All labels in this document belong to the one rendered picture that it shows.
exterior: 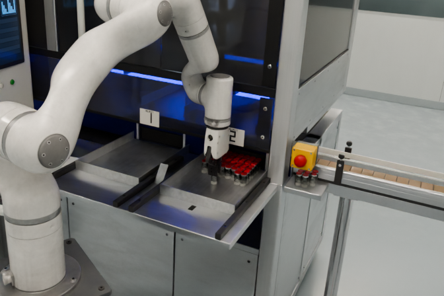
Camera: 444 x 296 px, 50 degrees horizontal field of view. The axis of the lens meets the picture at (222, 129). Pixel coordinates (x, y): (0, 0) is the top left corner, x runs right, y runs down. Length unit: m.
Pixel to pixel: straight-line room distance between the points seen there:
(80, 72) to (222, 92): 0.53
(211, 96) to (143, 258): 0.90
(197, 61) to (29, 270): 0.68
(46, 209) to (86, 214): 1.09
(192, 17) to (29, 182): 0.57
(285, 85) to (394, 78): 4.70
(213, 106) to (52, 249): 0.63
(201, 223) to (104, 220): 0.81
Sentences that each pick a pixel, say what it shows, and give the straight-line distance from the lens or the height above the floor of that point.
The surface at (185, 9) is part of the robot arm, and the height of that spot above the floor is 1.47.
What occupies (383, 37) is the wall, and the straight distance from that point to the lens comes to 6.09.
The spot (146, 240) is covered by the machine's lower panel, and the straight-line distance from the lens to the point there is 2.03.
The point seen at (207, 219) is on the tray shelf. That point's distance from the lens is 1.40.
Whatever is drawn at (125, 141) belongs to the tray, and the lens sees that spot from 1.91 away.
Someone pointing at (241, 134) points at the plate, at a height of 1.03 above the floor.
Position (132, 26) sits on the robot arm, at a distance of 1.08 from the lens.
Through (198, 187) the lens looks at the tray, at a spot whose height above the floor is 0.88.
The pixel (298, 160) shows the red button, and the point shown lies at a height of 1.00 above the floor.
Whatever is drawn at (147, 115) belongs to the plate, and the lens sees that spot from 1.78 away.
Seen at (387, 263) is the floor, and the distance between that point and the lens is 2.97.
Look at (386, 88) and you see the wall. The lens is 6.19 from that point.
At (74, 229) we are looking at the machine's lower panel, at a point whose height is 0.41.
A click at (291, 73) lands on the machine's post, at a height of 1.27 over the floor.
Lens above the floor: 1.61
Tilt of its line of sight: 21 degrees down
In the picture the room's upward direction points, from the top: 4 degrees clockwise
